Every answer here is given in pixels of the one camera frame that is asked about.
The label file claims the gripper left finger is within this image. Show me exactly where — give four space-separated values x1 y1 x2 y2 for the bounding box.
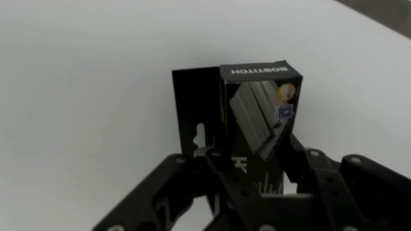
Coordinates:
92 66 261 231

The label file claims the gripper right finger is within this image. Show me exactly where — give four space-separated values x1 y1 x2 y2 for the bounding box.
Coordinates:
284 134 411 231

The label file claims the black staples box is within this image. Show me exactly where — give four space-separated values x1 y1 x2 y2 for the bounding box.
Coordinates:
220 60 303 197

